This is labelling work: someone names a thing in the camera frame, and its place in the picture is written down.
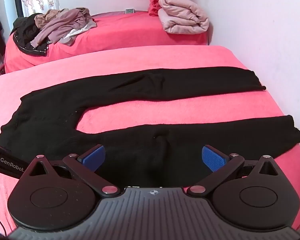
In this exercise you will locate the folded pale pink quilt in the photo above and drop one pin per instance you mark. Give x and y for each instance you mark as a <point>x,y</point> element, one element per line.
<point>182,17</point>

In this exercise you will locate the small grey wall socket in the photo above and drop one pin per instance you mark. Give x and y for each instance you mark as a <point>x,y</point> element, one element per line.
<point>129,10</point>

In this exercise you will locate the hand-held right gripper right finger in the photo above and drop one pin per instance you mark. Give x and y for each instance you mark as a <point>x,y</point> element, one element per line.
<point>213,158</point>

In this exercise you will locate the beige garment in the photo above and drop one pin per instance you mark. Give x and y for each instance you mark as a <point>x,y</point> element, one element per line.
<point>43,18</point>

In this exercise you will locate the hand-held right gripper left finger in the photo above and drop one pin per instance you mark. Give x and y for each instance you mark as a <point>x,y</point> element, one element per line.
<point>93,158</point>

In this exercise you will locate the light grey garment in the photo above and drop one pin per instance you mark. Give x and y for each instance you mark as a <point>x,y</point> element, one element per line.
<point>76,31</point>

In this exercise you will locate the pink bed blanket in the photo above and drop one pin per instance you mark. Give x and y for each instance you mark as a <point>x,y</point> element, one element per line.
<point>130,32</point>
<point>165,107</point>

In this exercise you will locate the black studded jacket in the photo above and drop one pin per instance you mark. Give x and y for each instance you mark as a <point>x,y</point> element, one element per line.
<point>25,33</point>

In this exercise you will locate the mauve garment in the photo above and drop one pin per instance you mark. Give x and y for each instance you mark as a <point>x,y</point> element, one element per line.
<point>57,26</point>

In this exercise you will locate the black pants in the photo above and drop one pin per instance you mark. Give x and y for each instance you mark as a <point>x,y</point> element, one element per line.
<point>140,85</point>

